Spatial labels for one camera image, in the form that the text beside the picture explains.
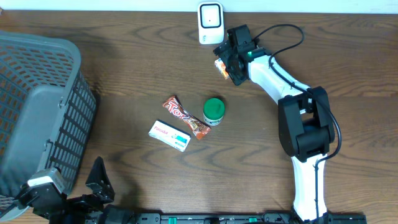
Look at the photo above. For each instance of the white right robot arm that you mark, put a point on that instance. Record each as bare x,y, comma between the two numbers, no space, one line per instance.
306,124

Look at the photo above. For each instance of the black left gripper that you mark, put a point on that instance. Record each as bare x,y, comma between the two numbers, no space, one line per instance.
102,191

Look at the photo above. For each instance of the grey plastic mesh basket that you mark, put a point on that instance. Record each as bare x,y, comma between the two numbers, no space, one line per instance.
47,111

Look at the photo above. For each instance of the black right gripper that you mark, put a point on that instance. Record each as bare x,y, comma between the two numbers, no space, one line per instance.
223,50

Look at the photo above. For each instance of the green lid jar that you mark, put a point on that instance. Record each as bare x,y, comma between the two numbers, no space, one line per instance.
213,111

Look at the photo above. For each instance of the red Top chocolate bar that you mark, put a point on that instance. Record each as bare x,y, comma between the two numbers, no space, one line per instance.
198,128

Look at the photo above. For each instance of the orange juice carton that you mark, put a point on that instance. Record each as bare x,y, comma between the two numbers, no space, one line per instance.
219,64

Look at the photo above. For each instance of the white Panadol medicine box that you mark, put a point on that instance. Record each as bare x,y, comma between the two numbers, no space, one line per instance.
170,135

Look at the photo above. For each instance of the white barcode scanner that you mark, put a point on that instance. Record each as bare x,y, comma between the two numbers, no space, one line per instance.
210,23

